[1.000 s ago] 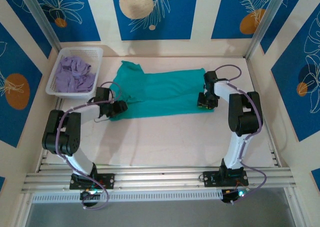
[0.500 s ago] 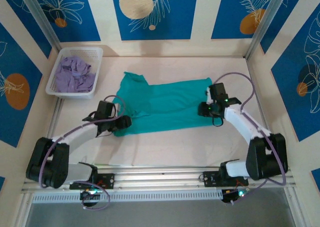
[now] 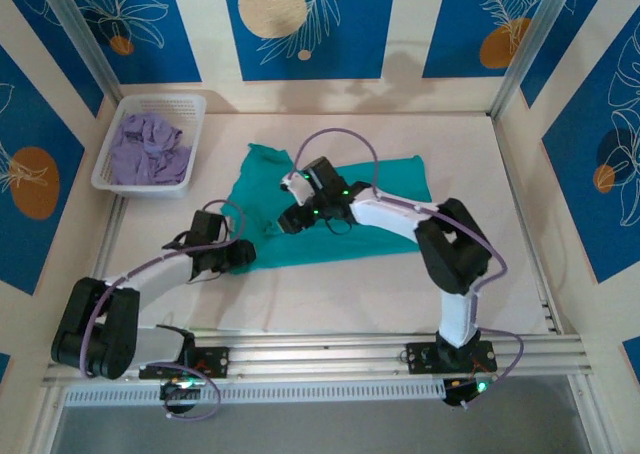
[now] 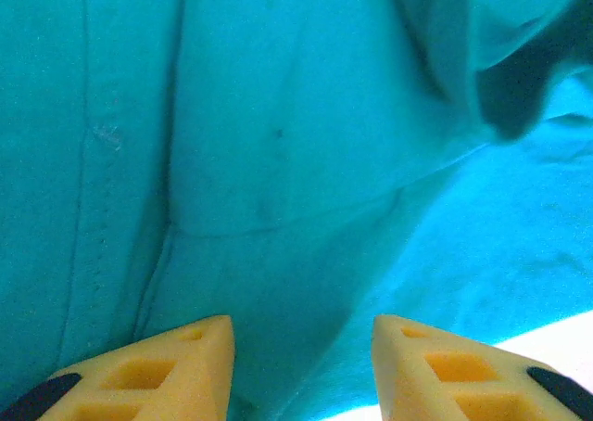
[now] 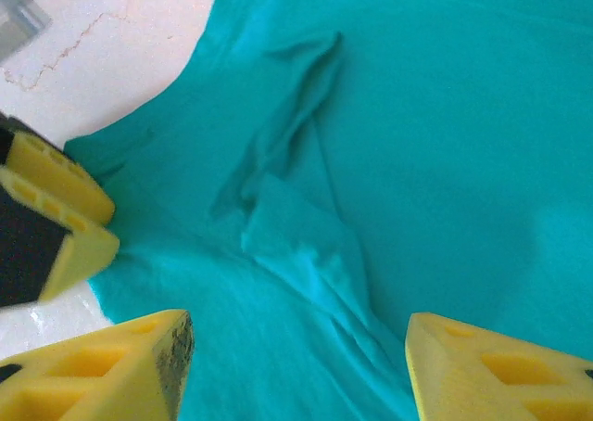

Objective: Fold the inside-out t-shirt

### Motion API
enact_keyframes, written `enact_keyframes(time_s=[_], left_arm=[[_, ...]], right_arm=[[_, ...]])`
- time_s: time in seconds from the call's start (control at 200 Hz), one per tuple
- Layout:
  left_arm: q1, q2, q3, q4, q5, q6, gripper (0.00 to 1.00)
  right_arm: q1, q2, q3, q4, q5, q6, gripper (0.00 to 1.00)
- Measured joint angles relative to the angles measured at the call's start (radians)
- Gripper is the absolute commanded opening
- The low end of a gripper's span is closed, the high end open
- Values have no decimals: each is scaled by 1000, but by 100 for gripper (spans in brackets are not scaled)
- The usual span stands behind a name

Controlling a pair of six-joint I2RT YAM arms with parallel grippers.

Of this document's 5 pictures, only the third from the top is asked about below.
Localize teal t-shirt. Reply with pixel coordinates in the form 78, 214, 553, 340
227, 142, 432, 275

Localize lavender crumpled garment pile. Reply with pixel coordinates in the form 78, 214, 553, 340
108, 112, 195, 186

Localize white plastic lattice basket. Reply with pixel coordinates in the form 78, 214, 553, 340
90, 93, 208, 200

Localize right gripper thin black cable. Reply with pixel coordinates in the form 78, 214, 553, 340
324, 216, 355, 237

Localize left aluminium side rail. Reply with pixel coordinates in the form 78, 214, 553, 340
97, 193, 127, 280

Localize aluminium side rail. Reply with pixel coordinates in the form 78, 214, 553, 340
492, 113, 566, 336
97, 193, 127, 280

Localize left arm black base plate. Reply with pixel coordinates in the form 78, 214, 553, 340
138, 346, 231, 380

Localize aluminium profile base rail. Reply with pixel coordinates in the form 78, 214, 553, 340
42, 331, 594, 388

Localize white slotted cable duct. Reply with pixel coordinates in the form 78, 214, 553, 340
63, 377, 446, 408

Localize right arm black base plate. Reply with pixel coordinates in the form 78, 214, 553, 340
405, 341, 499, 375

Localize left aluminium frame post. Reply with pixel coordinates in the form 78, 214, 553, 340
37, 0, 124, 106

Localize aluminium frame post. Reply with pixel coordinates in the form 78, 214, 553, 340
489, 0, 584, 120
37, 0, 124, 106

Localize right aluminium frame post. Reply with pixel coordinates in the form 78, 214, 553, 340
489, 0, 584, 120

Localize right aluminium side rail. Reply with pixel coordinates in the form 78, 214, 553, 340
492, 113, 566, 336

